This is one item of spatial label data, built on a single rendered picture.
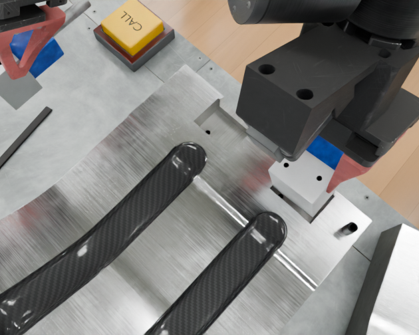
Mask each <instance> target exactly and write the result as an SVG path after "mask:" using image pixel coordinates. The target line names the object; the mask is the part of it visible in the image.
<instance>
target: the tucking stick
mask: <svg viewBox="0 0 419 335"><path fill-rule="evenodd" d="M51 112H52V109H50V108H49V107H48V106H46V107H45V108H44V109H43V110H42V111H41V112H40V114H39V115H38V116H37V117H36V118H35V119H34V120H33V121H32V122H31V123H30V124H29V125H28V126H27V128H26V129H25V130H24V131H23V132H22V133H21V135H20V136H19V137H18V138H17V139H16V140H15V141H14V142H13V143H12V144H11V145H10V146H9V148H8V149H7V150H6V151H5V152H4V153H3V154H2V156H1V157H0V169H1V167H2V166H3V165H4V164H5V163H6V162H7V160H8V159H9V158H10V157H11V156H12V155H13V154H14V153H15V152H16V151H17V150H18V148H19V147H20V146H21V145H22V144H23V142H24V141H25V140H26V139H27V138H28V137H29V136H30V135H31V134H32V133H33V132H34V131H35V129H36V128H37V127H38V126H39V125H40V124H41V122H42V121H43V120H44V119H45V118H46V117H47V116H48V115H49V114H50V113H51Z"/></svg>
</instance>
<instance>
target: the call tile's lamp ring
mask: <svg viewBox="0 0 419 335"><path fill-rule="evenodd" d="M137 1H139V0H137ZM139 2H140V1H139ZM140 3H141V2H140ZM141 4H142V5H143V6H145V5H144V4H143V3H141ZM145 7H146V8H147V6H145ZM147 9H148V10H149V11H151V10H150V9H149V8H147ZM151 12H152V11H151ZM152 13H153V14H155V13H154V12H152ZM155 16H157V15H156V14H155ZM157 17H158V18H159V16H157ZM159 19H161V18H159ZM161 20H162V19H161ZM162 22H163V27H165V28H166V30H165V31H163V32H162V33H161V34H160V35H158V36H157V37H156V38H155V39H154V40H153V41H151V42H150V43H149V44H148V45H146V46H145V47H144V48H143V49H142V50H141V51H139V52H138V53H137V54H136V55H134V56H133V57H131V56H130V55H129V54H128V53H126V52H125V51H124V50H123V49H122V48H120V47H119V46H118V45H117V44H116V43H115V42H114V41H113V40H111V39H110V38H109V37H108V36H107V35H105V34H104V33H103V32H102V31H101V29H102V25H101V24H100V25H99V26H97V27H96V28H95V29H94V30H93V31H94V32H95V33H97V34H98V35H99V36H100V37H102V38H103V39H104V40H105V41H106V42H107V43H108V44H109V45H110V46H112V47H113V48H114V49H115V50H116V51H118V52H119V53H120V54H121V55H122V56H123V57H124V58H125V59H126V60H128V61H129V62H130V63H131V64H133V63H134V62H135V61H136V60H138V59H139V58H140V57H141V56H142V55H143V54H145V53H146V52H147V51H148V50H150V49H151V48H152V47H153V46H154V45H155V44H156V43H158V42H159V41H160V40H161V39H163V38H164V37H165V36H166V35H167V34H168V33H170V32H171V31H172V30H173V28H172V27H171V26H169V24H167V23H166V22H165V21H163V20H162Z"/></svg>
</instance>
